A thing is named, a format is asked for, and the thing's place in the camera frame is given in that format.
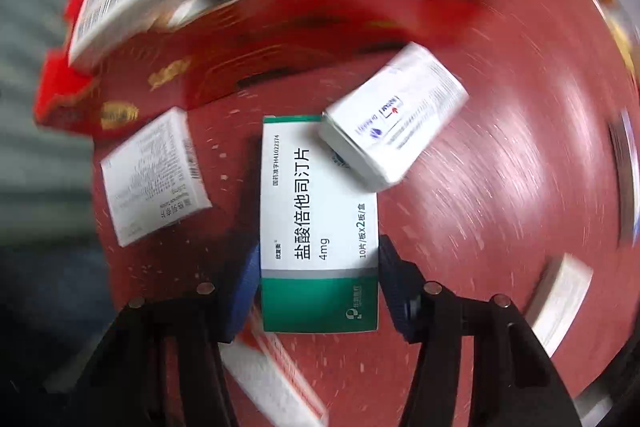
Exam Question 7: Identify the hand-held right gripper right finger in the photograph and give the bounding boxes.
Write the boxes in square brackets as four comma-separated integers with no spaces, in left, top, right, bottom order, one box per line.
[377,234,583,427]

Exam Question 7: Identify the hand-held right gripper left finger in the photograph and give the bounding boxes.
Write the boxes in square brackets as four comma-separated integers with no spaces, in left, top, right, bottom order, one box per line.
[65,227,263,427]

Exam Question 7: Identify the green white medicine box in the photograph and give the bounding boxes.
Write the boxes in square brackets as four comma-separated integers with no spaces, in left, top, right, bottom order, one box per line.
[260,115,380,334]

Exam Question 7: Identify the red cardboard gift box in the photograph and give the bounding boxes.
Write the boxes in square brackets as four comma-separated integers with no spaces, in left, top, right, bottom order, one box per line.
[32,0,561,140]

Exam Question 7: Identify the white red striped medicine box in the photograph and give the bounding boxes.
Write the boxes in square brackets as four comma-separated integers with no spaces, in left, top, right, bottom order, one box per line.
[222,324,328,427]

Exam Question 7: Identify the white medicine box black text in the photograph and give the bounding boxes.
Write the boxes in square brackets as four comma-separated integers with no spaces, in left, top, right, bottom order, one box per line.
[100,107,213,249]

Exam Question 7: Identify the plain white medicine box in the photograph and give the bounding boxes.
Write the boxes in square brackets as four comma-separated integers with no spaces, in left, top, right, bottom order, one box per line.
[524,253,594,354]

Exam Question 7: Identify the white medicine box blue mark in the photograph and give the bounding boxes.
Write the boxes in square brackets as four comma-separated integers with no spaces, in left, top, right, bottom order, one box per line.
[319,42,470,192]

